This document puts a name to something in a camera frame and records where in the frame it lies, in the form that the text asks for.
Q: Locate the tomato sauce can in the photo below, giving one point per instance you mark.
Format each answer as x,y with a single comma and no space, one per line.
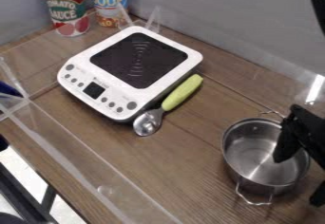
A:
69,15

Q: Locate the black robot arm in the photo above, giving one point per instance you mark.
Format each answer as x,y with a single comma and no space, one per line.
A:
319,8

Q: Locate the white and black stove top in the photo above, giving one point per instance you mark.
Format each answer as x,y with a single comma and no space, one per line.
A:
128,71

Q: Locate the alphabet soup can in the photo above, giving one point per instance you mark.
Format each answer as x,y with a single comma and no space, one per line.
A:
109,1

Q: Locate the green handled silver spoon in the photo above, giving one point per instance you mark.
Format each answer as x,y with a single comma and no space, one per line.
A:
149,121

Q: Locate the black metal frame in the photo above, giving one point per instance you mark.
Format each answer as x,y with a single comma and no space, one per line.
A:
31,212

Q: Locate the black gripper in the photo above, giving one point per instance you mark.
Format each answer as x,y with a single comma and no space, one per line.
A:
303,127

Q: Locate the silver pot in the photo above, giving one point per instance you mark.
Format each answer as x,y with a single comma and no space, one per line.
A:
248,145

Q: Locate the clear acrylic barrier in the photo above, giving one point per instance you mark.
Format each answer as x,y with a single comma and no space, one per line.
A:
97,188

